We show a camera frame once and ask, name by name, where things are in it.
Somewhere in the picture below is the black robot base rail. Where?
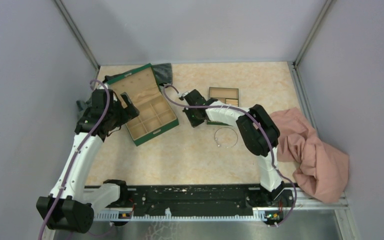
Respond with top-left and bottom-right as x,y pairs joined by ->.
108,184 -> 294,220

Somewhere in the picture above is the silver bangle bracelet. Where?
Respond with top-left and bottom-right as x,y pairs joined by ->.
214,127 -> 239,149

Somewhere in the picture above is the green compartment jewelry tray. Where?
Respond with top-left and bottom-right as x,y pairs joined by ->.
206,86 -> 240,127

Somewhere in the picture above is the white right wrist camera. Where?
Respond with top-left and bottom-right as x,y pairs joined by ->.
177,91 -> 190,101

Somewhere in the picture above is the grey-green zebra plush towel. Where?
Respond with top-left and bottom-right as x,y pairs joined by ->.
76,63 -> 173,119

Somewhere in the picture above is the left aluminium frame post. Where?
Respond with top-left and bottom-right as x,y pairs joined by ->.
52,0 -> 100,72

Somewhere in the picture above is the aluminium frame post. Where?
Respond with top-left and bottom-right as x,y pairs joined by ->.
52,0 -> 100,72
294,0 -> 336,68

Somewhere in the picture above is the green jewelry box with lid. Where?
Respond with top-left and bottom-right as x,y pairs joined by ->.
104,63 -> 179,146

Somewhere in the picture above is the right aluminium frame post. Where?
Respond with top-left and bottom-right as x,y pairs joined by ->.
294,0 -> 336,68

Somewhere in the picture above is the pink cloth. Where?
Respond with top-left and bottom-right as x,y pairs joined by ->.
270,107 -> 350,204

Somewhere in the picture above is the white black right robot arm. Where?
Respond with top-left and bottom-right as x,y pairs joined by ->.
179,89 -> 284,206

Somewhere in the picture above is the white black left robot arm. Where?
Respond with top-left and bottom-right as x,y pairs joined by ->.
36,89 -> 140,234

